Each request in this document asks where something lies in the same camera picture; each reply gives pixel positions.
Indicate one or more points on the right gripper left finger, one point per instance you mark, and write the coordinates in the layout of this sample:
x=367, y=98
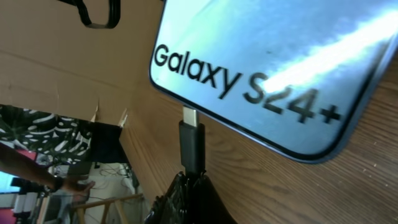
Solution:
x=173, y=207

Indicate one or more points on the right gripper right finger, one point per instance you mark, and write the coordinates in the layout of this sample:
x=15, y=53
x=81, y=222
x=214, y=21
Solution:
x=207, y=206

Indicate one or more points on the Galaxy S24+ smartphone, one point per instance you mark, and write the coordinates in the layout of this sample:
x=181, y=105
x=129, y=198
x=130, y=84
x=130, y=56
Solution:
x=292, y=75

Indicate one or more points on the person forearm in background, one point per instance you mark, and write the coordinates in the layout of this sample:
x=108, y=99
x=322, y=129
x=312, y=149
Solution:
x=15, y=163

